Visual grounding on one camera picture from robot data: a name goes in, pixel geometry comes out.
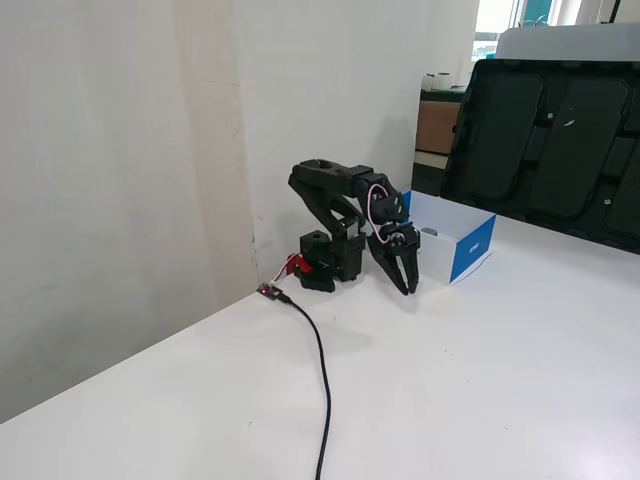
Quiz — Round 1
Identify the red clamp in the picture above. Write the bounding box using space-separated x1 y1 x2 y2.
284 253 315 277

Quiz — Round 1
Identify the light gray rounded panel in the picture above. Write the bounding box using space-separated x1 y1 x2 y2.
494 21 640 64

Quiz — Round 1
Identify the brown cardboard box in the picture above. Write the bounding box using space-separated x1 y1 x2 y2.
415 99 462 156

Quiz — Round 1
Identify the blue and white cardboard box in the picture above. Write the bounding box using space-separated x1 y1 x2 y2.
397 182 498 287

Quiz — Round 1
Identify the white red servo wire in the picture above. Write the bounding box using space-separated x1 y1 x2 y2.
271 259 302 287
363 183 398 248

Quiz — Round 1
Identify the dark green shelf top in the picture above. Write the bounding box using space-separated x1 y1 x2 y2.
418 85 469 105

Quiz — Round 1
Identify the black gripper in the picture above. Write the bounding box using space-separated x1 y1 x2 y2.
367 219 423 298

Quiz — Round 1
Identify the black plastic tray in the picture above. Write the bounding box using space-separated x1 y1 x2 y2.
438 58 640 256

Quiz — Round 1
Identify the black power cable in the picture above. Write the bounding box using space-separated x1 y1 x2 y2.
277 291 334 480

